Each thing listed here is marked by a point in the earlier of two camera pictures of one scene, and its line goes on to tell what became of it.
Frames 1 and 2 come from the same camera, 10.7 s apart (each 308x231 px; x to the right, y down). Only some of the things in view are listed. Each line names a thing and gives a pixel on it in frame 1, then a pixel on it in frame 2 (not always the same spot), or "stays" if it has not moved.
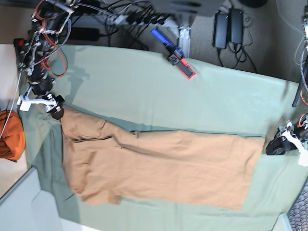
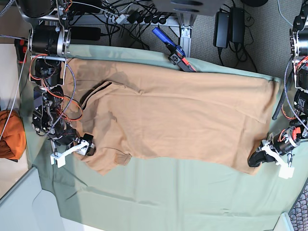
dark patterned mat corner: x=298 y=213 stays
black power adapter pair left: x=220 y=30 stays
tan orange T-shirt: x=107 y=164 to x=123 y=108
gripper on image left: x=54 y=104 to x=88 y=138
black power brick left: x=85 y=33 stays
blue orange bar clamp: x=175 y=54 stays
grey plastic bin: x=27 y=207 stays
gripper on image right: x=285 y=139 to x=256 y=159
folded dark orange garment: x=12 y=141 stays
